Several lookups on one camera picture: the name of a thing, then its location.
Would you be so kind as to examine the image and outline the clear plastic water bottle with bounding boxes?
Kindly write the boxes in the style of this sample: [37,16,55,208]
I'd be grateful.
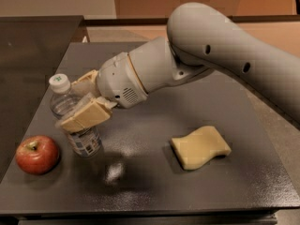
[49,74,101,158]

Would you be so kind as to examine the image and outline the red apple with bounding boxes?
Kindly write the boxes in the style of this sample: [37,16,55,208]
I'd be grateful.
[15,135,60,175]

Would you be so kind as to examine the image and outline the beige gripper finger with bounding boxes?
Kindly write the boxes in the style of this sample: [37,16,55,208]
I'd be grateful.
[56,93,117,133]
[71,69,100,98]

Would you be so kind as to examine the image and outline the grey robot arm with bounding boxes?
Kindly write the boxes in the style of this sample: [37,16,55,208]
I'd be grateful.
[58,3,300,133]

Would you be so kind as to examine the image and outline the yellow sponge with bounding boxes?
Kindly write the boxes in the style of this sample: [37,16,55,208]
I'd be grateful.
[171,126,232,171]

